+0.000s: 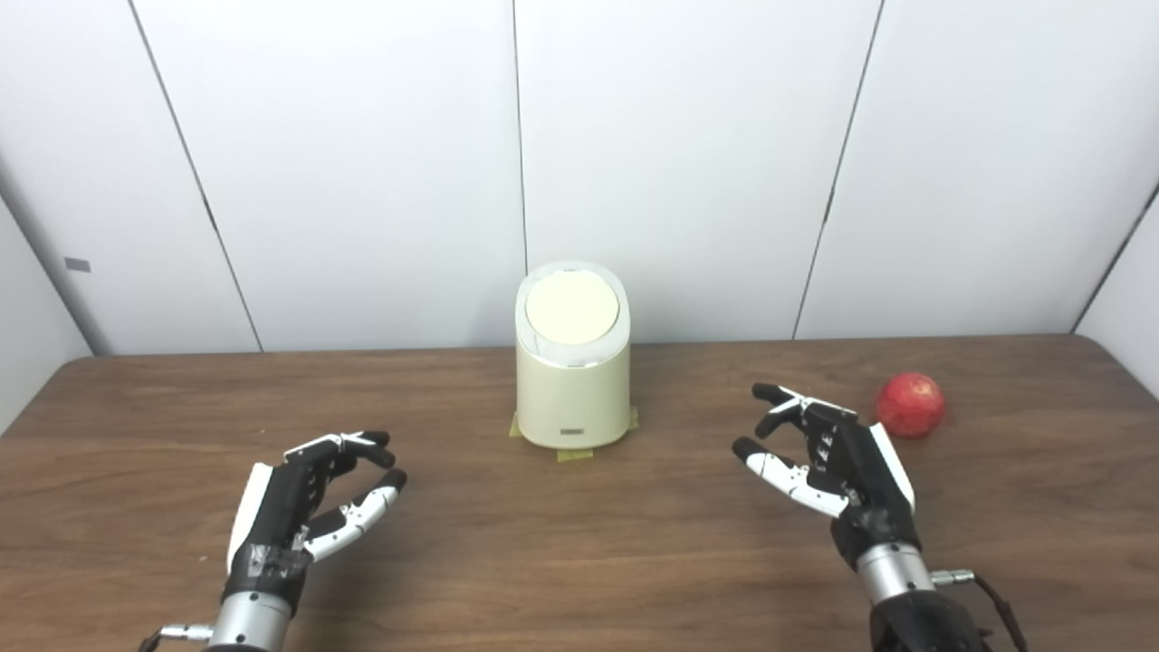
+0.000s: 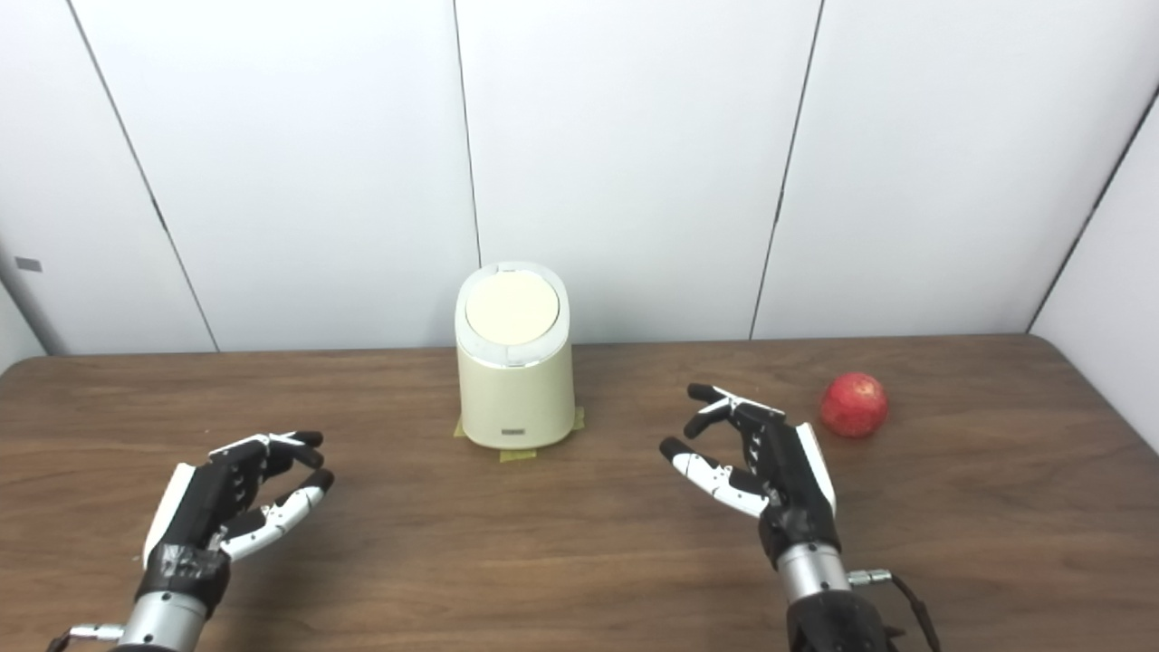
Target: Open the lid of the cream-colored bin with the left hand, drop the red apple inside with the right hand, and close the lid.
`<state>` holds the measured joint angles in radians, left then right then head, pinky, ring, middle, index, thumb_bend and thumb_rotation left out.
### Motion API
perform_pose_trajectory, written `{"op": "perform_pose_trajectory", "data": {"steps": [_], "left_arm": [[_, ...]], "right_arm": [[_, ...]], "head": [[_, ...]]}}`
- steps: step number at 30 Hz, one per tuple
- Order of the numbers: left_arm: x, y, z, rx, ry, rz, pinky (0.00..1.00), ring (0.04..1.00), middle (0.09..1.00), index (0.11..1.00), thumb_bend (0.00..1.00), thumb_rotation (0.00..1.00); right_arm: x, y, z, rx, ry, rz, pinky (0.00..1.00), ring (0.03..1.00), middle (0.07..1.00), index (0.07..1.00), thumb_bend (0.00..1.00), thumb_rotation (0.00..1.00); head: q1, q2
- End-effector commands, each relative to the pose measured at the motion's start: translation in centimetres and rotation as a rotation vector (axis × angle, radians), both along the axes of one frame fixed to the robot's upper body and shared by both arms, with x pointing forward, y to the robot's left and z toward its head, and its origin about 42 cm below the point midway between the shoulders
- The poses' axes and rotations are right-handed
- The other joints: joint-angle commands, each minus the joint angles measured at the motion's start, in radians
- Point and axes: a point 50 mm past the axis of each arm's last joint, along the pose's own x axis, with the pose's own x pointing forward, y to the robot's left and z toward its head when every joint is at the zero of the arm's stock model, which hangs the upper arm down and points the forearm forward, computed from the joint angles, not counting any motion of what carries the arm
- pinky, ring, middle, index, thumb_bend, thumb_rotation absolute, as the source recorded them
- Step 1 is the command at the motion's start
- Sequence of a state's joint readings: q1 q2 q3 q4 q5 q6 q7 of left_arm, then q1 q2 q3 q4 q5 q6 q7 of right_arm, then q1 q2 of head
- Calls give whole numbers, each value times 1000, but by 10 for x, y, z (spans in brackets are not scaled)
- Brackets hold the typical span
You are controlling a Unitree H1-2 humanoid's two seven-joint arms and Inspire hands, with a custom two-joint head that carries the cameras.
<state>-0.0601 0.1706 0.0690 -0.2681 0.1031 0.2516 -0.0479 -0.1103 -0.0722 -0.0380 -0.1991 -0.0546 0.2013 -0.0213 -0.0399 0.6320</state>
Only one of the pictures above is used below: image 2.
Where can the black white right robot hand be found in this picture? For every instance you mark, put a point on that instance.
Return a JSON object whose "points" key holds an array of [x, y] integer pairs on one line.
{"points": [[788, 480]]}

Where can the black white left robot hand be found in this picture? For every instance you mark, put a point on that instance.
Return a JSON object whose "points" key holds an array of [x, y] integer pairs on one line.
{"points": [[195, 507]]}

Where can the red apple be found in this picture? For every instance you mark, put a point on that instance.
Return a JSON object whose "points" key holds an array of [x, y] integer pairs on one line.
{"points": [[854, 406]]}

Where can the cream-colored bin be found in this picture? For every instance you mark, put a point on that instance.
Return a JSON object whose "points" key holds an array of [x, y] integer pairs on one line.
{"points": [[516, 398]]}

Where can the round cream bin lid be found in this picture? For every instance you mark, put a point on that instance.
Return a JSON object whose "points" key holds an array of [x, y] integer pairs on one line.
{"points": [[512, 308]]}

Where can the small grey wall label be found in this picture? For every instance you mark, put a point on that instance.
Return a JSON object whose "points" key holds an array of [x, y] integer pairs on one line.
{"points": [[28, 264]]}

